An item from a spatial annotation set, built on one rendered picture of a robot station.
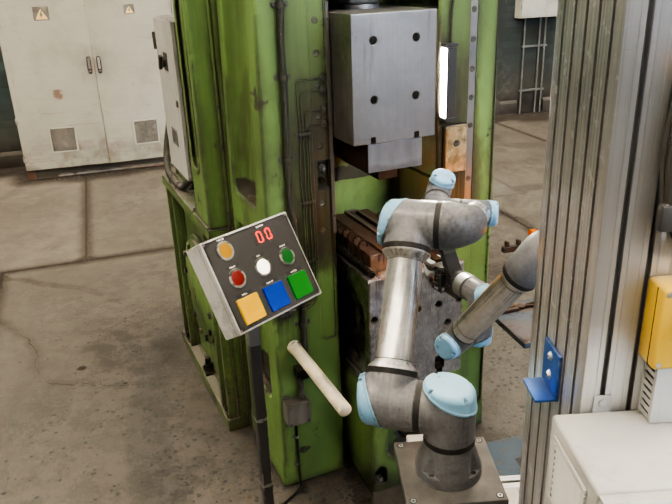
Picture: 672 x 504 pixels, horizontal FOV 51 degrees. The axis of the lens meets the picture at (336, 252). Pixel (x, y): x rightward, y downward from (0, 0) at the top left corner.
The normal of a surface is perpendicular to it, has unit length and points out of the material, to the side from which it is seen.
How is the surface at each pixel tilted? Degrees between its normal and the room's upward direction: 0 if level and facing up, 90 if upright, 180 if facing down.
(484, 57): 90
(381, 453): 90
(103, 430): 0
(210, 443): 0
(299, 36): 90
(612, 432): 0
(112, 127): 90
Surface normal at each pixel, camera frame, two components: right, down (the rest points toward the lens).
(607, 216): 0.06, 0.38
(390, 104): 0.40, 0.33
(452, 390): 0.09, -0.91
